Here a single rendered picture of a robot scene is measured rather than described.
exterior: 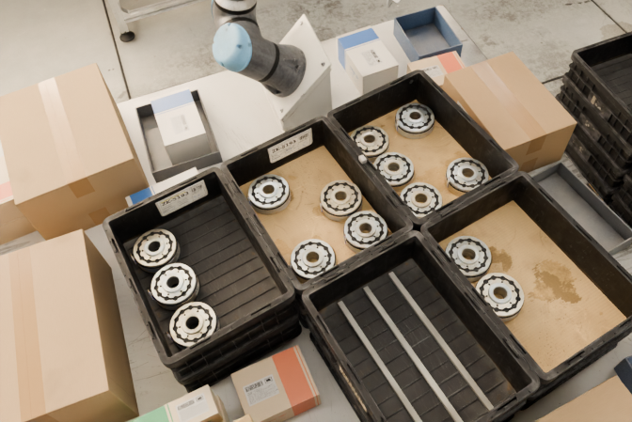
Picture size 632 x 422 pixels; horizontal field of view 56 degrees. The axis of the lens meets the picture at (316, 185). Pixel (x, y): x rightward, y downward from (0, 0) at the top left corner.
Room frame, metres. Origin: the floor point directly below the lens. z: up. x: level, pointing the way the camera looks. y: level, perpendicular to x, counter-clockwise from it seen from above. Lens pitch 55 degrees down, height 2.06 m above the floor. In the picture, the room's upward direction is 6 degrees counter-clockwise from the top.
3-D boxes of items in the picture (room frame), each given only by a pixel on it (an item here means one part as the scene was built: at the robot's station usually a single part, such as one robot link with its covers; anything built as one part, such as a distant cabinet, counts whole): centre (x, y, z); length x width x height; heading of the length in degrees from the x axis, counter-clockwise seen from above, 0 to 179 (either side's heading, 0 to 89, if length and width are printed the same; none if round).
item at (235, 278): (0.65, 0.28, 0.87); 0.40 x 0.30 x 0.11; 25
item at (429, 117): (1.04, -0.28, 0.86); 0.10 x 0.10 x 0.01
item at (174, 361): (0.65, 0.28, 0.92); 0.40 x 0.30 x 0.02; 25
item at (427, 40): (1.47, -0.41, 0.74); 0.20 x 0.15 x 0.07; 14
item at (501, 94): (1.07, -0.54, 0.78); 0.30 x 0.22 x 0.16; 17
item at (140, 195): (0.91, 0.39, 0.75); 0.20 x 0.12 x 0.09; 113
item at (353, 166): (0.78, 0.01, 0.87); 0.40 x 0.30 x 0.11; 25
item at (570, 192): (0.76, -0.63, 0.73); 0.27 x 0.20 x 0.05; 24
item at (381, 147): (0.98, -0.15, 0.86); 0.10 x 0.10 x 0.01
